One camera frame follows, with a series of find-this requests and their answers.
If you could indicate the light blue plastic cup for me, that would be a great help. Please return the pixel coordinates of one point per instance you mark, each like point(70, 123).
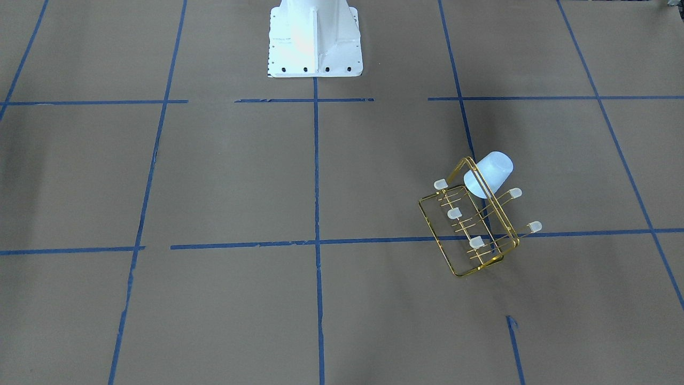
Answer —
point(493, 170)

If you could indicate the gold wire cup holder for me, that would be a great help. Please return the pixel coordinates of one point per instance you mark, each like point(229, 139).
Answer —
point(471, 233)

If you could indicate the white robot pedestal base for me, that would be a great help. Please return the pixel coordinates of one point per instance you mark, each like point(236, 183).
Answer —
point(314, 38)

